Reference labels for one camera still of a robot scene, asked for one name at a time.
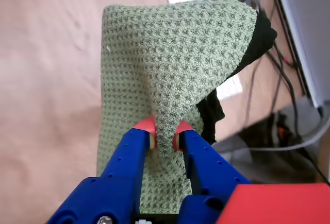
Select silver laptop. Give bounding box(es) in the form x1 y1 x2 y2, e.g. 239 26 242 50
278 0 330 112

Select green waffle weave cloth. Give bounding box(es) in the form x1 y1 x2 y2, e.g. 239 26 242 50
96 0 278 215

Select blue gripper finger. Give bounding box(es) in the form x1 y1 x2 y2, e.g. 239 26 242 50
173 119 254 224
47 115 157 224

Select red camera mount bracket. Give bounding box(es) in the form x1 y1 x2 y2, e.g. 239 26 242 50
215 182 330 224

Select black laptop cable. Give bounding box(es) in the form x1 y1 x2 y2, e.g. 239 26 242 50
265 9 303 137

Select white cable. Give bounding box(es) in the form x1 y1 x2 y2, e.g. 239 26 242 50
213 119 330 153

